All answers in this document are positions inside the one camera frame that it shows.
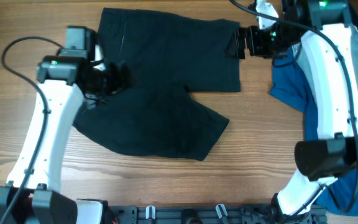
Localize black shorts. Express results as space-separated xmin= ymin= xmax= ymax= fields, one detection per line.
xmin=73 ymin=8 xmax=241 ymax=161

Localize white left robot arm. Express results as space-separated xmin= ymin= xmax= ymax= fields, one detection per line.
xmin=0 ymin=56 xmax=131 ymax=223

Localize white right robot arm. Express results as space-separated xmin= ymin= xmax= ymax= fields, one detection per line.
xmin=241 ymin=0 xmax=358 ymax=222

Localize blue t-shirt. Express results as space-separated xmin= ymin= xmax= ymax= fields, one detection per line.
xmin=270 ymin=49 xmax=357 ymax=214

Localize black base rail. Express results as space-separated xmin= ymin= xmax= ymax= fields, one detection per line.
xmin=110 ymin=204 xmax=328 ymax=224

